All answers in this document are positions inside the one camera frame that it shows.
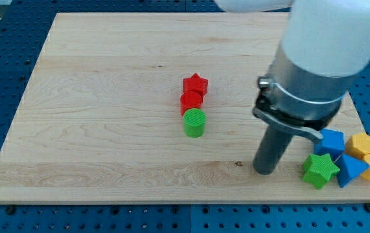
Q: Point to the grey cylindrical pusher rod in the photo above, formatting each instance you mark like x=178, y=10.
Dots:
x=270, y=151

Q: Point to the red star block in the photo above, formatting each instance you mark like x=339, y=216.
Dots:
x=196, y=84

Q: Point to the blue triangle block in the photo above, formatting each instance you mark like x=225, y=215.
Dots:
x=350, y=169

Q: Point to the red cylinder block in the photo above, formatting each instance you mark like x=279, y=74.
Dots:
x=190, y=100

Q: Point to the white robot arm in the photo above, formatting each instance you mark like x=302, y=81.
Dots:
x=325, y=45

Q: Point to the green cylinder block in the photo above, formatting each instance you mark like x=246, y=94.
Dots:
x=194, y=122

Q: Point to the light wooden board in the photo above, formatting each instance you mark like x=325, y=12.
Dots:
x=99, y=122

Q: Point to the blue cube block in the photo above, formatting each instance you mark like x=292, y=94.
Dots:
x=332, y=143

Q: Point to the yellow hexagon block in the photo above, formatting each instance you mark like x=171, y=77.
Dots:
x=358, y=145

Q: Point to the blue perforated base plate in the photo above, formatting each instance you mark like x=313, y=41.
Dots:
x=24, y=26

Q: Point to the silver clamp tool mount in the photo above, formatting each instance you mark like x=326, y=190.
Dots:
x=296, y=102

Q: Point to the green star block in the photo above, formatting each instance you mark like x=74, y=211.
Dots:
x=319, y=170

